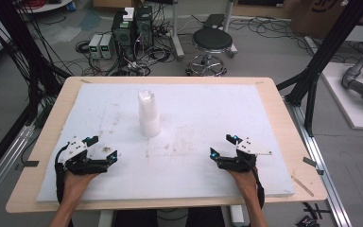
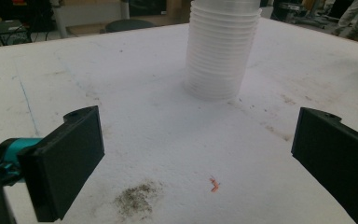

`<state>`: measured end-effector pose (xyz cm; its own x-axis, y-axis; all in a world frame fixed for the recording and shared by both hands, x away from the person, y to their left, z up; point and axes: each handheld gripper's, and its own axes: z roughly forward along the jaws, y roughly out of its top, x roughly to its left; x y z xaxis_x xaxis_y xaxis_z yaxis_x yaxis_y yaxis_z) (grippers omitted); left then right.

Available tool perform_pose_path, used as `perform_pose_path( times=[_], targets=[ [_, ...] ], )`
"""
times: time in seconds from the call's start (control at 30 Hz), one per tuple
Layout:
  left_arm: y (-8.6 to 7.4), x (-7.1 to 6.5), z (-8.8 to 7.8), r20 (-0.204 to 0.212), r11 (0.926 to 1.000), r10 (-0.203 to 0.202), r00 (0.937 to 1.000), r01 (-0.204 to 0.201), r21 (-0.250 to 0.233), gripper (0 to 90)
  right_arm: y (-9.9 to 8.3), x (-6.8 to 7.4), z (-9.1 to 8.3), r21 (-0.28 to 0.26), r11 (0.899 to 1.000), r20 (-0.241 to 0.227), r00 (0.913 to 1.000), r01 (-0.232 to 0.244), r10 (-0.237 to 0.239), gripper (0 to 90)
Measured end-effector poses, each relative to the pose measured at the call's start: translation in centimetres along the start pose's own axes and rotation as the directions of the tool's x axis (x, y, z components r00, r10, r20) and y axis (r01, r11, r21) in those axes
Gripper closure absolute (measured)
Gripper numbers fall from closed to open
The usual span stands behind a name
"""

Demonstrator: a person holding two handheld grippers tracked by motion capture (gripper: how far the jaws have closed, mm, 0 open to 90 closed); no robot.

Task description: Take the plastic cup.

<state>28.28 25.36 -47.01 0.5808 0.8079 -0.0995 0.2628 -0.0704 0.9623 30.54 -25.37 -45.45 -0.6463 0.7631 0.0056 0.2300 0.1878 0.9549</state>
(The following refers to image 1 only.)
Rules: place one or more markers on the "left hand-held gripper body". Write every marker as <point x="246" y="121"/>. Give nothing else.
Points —
<point x="75" y="164"/>

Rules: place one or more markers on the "grey power supply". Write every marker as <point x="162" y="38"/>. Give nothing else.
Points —
<point x="94" y="46"/>
<point x="106" y="46"/>

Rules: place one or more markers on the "white foam mat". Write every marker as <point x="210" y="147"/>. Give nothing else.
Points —
<point x="186" y="126"/>

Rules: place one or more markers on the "black computer tower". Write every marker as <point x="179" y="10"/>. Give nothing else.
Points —
<point x="123" y="38"/>
<point x="144" y="26"/>

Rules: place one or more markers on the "white plastic bottle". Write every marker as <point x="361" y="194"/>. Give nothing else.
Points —
<point x="149" y="113"/>

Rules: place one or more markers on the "white round table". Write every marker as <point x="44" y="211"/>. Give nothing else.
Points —
<point x="47" y="7"/>

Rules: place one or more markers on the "thin wooden stick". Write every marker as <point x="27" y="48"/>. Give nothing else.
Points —
<point x="302" y="186"/>

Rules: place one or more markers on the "cardboard box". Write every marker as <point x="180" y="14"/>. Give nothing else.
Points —
<point x="321" y="15"/>

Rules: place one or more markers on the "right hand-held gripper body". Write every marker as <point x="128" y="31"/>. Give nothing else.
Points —
<point x="242" y="157"/>

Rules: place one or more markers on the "grey tape strip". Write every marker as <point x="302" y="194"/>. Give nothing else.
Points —
<point x="31" y="163"/>
<point x="312" y="164"/>

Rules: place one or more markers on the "white box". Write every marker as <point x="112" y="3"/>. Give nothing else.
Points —
<point x="128" y="14"/>

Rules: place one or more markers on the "light wooden table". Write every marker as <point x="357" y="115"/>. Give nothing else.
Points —
<point x="290" y="104"/>

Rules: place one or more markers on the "aluminium rail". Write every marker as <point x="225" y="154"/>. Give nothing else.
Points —
<point x="3" y="160"/>
<point x="321" y="176"/>

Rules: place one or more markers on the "black round stool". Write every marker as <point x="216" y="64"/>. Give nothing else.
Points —
<point x="212" y="39"/>

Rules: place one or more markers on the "white table leg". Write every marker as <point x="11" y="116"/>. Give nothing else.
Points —
<point x="105" y="219"/>

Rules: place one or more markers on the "person's right hand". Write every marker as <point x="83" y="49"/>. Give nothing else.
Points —
<point x="244" y="183"/>

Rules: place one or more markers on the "white board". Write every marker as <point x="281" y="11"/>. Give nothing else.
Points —
<point x="349" y="104"/>

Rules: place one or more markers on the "black flat device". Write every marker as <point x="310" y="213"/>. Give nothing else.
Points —
<point x="214" y="20"/>

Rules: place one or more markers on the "grey metal stand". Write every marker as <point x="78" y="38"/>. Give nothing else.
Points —
<point x="230" y="19"/>
<point x="177" y="34"/>

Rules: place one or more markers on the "person's left hand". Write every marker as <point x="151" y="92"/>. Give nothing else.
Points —
<point x="75" y="184"/>

